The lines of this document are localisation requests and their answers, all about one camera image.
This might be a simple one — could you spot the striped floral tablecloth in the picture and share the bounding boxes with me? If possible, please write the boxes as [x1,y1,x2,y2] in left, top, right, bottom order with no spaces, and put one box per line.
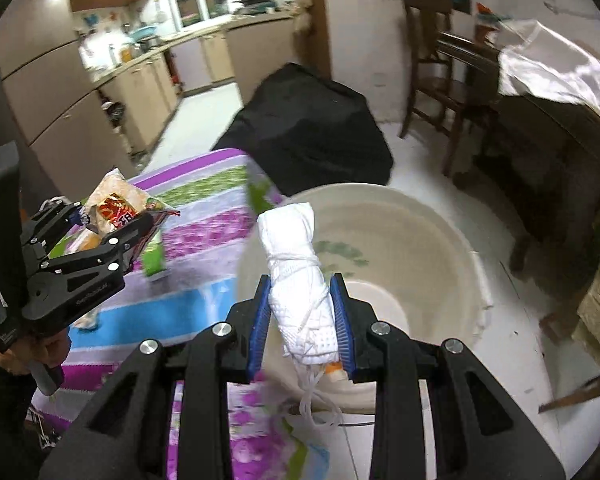
[30,147,381,480]

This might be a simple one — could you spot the wooden chair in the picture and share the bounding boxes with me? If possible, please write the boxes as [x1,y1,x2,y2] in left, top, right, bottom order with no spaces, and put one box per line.
[399,0,501,176]

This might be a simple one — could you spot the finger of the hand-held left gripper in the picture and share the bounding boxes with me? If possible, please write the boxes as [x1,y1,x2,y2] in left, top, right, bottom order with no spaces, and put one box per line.
[21,201,88,262]
[30,214,156,287]

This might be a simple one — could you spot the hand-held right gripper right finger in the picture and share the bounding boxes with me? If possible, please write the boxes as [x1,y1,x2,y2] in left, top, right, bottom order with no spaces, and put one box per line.
[330,274,566,480]

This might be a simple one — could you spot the green carton box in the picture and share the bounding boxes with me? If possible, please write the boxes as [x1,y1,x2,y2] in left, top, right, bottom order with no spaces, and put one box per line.
[141,212,171,281]

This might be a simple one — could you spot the beige refrigerator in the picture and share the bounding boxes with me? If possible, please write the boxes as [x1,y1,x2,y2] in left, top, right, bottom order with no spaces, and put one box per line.
[0,0,136,201]

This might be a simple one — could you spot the white face mask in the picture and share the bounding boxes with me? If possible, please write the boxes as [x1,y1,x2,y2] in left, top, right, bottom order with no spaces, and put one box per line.
[256,202,345,428]

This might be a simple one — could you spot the white cloth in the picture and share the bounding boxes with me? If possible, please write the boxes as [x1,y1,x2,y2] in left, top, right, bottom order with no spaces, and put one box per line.
[497,19,600,131]

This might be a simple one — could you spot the wooden stick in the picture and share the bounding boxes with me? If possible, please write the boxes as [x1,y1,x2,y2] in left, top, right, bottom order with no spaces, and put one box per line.
[537,375,600,414]

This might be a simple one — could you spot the person's left forearm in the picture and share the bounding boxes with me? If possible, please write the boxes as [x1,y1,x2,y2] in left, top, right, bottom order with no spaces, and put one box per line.
[0,350,46,480]

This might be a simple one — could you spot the black cloth cover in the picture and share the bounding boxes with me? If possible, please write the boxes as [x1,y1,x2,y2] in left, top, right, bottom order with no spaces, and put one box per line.
[212,62,395,196]

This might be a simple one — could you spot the orange snack packet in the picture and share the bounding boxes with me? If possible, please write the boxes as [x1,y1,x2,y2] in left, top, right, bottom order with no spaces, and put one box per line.
[77,167,181,251]

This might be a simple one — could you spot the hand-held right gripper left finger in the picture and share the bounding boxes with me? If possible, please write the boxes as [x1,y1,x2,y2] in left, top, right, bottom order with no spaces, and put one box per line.
[40,274,273,480]

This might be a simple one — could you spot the hanging tan bag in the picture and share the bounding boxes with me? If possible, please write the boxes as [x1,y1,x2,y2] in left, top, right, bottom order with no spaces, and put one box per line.
[292,0,316,36]

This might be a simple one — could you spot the cream plastic basin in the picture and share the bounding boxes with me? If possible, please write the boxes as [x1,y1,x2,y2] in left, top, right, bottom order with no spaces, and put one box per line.
[235,183,496,416]

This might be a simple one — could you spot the dark wooden table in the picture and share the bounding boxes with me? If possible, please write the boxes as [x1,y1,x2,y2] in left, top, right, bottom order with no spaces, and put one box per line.
[437,30,600,281]

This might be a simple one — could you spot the person's left hand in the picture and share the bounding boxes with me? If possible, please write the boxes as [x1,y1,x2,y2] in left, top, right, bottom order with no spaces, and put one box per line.
[0,331,73,376]

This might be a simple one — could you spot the beige kitchen base cabinets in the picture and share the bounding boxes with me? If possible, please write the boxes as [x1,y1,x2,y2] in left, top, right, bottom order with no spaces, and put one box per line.
[97,10,301,156]

